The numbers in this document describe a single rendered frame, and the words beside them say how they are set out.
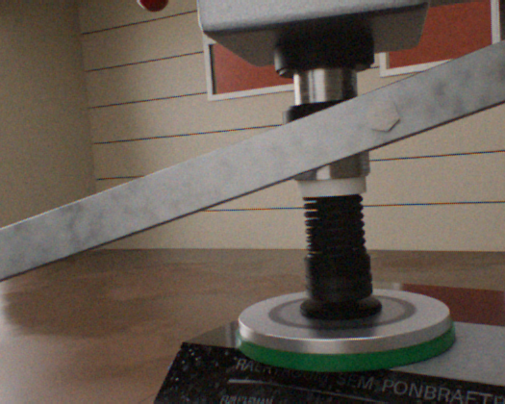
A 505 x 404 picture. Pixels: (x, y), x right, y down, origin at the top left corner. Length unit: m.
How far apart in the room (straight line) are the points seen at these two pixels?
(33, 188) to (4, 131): 0.78
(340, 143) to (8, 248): 0.35
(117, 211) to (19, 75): 8.10
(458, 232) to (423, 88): 6.36
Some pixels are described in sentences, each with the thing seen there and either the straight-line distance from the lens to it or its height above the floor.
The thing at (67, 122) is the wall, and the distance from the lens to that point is 9.12.
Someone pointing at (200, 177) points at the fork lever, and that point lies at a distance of 0.62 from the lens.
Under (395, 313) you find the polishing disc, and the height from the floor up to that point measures 0.90.
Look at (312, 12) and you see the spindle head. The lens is 0.56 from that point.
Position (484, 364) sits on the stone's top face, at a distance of 0.60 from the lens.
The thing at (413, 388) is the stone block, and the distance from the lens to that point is 0.57.
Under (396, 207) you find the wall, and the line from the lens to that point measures 7.07.
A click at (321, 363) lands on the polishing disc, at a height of 0.88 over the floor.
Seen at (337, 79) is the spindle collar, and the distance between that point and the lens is 0.63.
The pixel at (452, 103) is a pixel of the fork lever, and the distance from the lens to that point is 0.60.
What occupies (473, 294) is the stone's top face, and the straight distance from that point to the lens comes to 0.87.
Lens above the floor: 1.06
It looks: 3 degrees down
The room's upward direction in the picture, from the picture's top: 4 degrees counter-clockwise
